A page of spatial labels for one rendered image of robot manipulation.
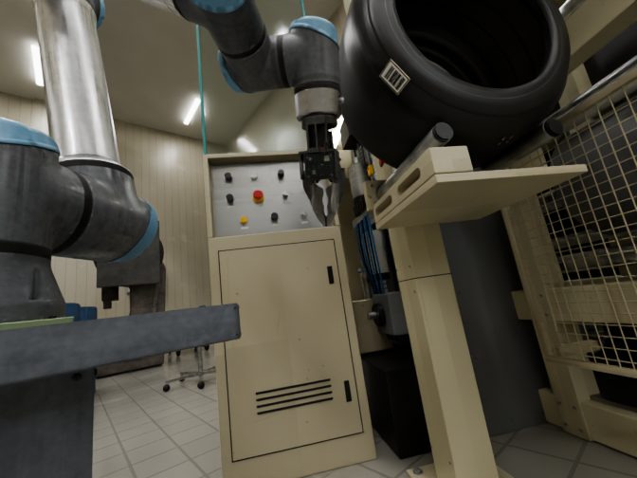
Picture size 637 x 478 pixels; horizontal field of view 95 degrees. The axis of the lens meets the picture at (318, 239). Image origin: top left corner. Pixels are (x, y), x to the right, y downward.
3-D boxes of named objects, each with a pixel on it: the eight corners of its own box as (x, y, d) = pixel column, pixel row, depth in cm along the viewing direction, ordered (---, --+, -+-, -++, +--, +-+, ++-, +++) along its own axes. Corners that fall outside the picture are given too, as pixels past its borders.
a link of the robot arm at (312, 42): (291, 41, 60) (339, 34, 59) (296, 105, 62) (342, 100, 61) (279, 14, 51) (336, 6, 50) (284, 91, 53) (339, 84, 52)
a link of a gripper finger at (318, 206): (307, 229, 59) (304, 183, 57) (313, 226, 64) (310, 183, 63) (322, 229, 58) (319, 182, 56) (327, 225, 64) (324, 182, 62)
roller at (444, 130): (374, 193, 94) (383, 184, 96) (384, 203, 94) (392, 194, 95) (429, 128, 61) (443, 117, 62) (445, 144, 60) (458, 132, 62)
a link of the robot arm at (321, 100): (300, 104, 62) (345, 99, 60) (301, 128, 63) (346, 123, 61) (289, 91, 53) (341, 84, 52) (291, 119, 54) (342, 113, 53)
